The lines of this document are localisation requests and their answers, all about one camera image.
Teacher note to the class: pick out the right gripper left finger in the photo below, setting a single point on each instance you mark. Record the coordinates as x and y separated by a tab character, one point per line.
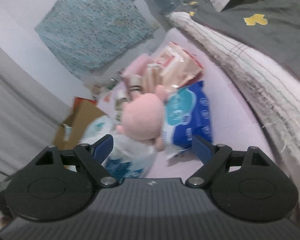
91	158

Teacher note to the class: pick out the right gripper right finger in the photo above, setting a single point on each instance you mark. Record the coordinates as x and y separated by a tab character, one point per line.
213	157

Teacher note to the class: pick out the blue tissue pack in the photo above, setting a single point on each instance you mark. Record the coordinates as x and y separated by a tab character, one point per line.
187	114

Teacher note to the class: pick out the pink plush doll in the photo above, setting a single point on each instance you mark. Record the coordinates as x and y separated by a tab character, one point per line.
142	117

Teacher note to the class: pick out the pink wet wipes pack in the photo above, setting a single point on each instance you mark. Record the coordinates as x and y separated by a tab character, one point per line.
178	67

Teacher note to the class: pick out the orange striped cloth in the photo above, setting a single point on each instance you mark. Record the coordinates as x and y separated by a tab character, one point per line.
151	77

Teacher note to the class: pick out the brown cardboard box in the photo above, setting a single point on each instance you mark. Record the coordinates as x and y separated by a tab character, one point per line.
71	130

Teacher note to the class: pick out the white plastic waste bag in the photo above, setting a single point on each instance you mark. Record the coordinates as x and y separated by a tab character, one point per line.
129	158

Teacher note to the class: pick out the gold tea box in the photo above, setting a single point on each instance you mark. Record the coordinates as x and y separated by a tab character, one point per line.
121	98

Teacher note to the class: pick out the grey curtain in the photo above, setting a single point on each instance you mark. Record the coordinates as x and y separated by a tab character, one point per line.
29	116

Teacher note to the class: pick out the white striped blanket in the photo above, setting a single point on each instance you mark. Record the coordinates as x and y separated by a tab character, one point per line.
271	91

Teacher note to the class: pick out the dark grey star quilt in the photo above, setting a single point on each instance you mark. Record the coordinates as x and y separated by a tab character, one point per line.
270	26

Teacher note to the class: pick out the floral blue wall cloth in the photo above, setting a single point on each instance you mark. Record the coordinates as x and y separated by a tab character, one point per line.
85	35

